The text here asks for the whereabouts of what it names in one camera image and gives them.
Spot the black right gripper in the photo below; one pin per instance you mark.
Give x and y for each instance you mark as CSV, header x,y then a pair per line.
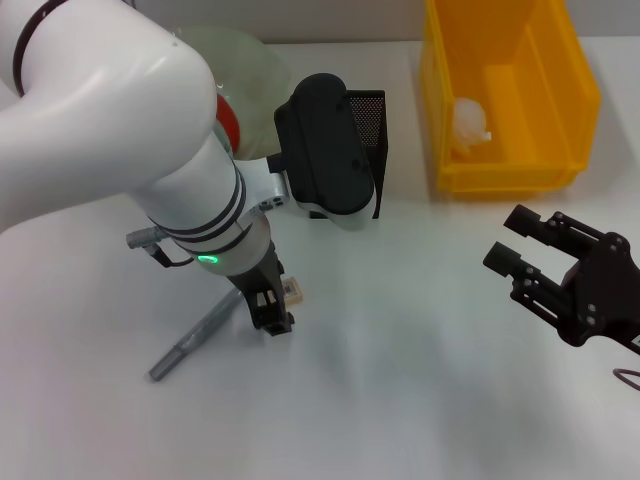
x,y
605,290

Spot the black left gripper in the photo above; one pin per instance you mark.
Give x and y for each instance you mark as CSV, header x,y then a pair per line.
x,y
260,280

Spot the beige eraser with barcode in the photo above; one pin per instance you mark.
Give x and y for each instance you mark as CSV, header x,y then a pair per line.
x,y
294,292

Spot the grey glitter pen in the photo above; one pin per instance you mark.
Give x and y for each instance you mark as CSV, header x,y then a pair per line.
x,y
200,330

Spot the white paper ball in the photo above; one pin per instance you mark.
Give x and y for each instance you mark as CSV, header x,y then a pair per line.
x,y
470,122

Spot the orange fruit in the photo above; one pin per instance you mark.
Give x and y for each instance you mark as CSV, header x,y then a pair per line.
x,y
230,125

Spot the black mesh pen holder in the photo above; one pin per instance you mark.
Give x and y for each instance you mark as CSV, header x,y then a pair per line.
x,y
375,125

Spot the pale green glass fruit plate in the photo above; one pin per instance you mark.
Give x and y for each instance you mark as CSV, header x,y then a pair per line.
x,y
255,75

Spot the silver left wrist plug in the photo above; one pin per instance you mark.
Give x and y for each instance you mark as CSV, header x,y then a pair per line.
x,y
145,236

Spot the yellow plastic bin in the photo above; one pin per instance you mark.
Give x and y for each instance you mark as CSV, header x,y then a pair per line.
x,y
530,75

